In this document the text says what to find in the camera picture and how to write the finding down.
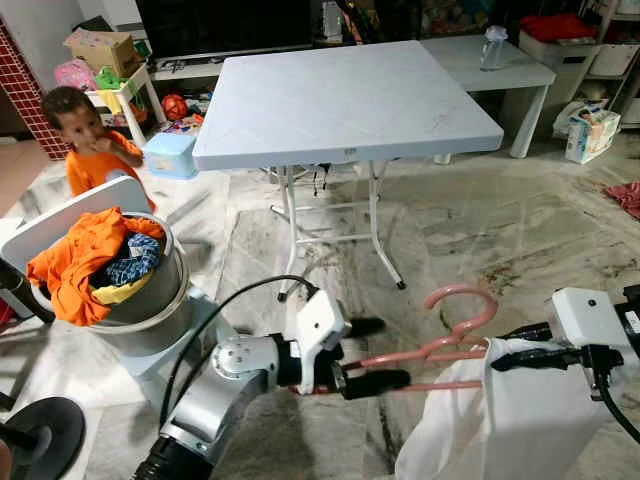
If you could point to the orange shirt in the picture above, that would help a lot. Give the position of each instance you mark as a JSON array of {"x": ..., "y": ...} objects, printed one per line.
[{"x": 70, "y": 270}]

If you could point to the white television stand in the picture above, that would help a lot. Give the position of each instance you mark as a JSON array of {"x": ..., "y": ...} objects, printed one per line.
[{"x": 200, "y": 68}]

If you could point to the green toy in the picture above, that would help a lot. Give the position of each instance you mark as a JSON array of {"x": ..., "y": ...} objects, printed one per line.
[{"x": 108, "y": 78}]

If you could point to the orange ball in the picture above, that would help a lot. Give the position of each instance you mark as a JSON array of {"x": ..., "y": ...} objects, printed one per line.
[{"x": 175, "y": 106}]

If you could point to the red cloth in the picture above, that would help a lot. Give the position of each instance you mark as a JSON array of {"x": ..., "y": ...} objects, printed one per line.
[{"x": 555, "y": 27}]

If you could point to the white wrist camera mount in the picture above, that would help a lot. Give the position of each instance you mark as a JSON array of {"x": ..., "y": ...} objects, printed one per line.
[
  {"x": 590, "y": 315},
  {"x": 322, "y": 315}
]

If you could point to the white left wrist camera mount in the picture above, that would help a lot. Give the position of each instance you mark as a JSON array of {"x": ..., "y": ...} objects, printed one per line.
[{"x": 322, "y": 315}]

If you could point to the pink floor cloth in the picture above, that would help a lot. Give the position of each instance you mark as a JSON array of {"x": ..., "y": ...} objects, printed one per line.
[{"x": 625, "y": 198}]

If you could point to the blue plaid garment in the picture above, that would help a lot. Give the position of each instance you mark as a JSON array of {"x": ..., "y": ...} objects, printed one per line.
[{"x": 130, "y": 260}]

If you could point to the pink plastic hanger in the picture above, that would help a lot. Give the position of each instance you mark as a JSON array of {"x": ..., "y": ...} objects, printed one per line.
[{"x": 470, "y": 292}]

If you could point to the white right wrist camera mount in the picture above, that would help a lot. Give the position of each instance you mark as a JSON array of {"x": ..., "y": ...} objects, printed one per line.
[{"x": 590, "y": 315}]

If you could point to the white printed plastic bag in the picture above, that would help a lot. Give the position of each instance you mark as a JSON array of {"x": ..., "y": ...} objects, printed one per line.
[{"x": 592, "y": 130}]

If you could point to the white garment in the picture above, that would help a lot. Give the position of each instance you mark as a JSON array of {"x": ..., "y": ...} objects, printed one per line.
[{"x": 500, "y": 430}]

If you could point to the white low table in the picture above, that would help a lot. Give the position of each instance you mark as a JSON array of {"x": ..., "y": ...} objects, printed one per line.
[{"x": 450, "y": 55}]

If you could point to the light blue folding table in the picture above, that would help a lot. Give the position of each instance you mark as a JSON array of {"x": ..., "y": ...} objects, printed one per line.
[{"x": 340, "y": 100}]

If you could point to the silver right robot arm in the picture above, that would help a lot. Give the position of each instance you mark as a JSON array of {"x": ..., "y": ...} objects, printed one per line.
[{"x": 630, "y": 305}]

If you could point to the black television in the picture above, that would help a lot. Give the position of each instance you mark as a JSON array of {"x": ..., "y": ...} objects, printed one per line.
[{"x": 225, "y": 25}]

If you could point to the red brick column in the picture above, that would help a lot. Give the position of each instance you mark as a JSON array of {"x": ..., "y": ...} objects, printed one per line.
[{"x": 25, "y": 100}]

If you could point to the light blue plastic chair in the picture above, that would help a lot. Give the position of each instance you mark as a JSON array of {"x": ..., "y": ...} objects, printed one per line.
[{"x": 60, "y": 215}]

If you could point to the light blue plastic box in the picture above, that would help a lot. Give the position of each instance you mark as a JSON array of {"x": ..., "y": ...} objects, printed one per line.
[{"x": 170, "y": 155}]

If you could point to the clear plastic bottle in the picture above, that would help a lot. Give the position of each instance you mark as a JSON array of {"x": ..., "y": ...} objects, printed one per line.
[{"x": 493, "y": 50}]

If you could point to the child in orange shirt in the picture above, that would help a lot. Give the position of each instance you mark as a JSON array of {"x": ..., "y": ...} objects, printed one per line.
[{"x": 95, "y": 170}]

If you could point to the pink bag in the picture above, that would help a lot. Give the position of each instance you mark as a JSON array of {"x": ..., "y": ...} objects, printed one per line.
[{"x": 75, "y": 75}]

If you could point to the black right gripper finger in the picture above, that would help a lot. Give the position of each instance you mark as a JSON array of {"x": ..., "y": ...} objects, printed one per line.
[
  {"x": 528, "y": 332},
  {"x": 535, "y": 358}
]

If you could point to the yellow garment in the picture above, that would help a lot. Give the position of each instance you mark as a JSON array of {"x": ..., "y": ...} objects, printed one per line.
[{"x": 120, "y": 293}]

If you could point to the black standing fan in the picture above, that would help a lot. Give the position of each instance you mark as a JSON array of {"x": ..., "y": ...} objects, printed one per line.
[{"x": 45, "y": 435}]

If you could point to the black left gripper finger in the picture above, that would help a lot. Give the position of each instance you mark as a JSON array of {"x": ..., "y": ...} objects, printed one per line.
[
  {"x": 378, "y": 384},
  {"x": 365, "y": 327}
]

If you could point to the white toy shelf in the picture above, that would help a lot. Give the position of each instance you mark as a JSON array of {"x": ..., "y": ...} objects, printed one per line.
[{"x": 135, "y": 85}]

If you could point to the white drawer shelf unit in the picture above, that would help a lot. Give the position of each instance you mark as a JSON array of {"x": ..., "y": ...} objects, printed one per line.
[{"x": 600, "y": 60}]

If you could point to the cardboard box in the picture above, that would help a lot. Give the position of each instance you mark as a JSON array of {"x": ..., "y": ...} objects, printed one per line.
[{"x": 100, "y": 50}]

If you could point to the steel bucket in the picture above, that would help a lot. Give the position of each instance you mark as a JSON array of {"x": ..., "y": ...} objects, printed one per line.
[{"x": 150, "y": 290}]

